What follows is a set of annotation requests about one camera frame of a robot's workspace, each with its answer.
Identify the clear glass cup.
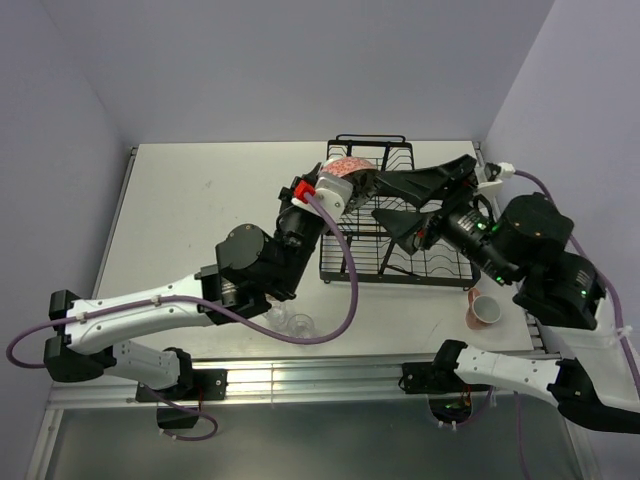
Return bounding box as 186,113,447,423
287,313,317,343
264,300,289,332

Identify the black wire dish rack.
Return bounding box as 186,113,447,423
327,134,481,291

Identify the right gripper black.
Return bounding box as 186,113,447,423
366,150,511,282

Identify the clear glass cup right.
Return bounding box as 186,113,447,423
287,313,317,343

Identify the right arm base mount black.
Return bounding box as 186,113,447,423
398,362,460,394

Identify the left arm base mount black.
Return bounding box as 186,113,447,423
134,369,227,442

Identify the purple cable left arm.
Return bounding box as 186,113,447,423
5,195,360,370

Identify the clear glass cup left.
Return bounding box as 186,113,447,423
264,300,289,332

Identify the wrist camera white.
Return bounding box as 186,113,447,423
291,172,354,221
474,162,516,200

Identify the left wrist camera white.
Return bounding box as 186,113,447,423
291,172,354,221

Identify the pink white mug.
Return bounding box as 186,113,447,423
465,288,502,330

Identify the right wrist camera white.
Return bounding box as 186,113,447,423
474,162,516,200

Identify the floral patterned bowl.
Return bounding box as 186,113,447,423
319,155,378,213

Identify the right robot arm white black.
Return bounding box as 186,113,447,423
373,155,639,434

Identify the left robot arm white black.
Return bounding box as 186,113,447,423
43,175,346,399

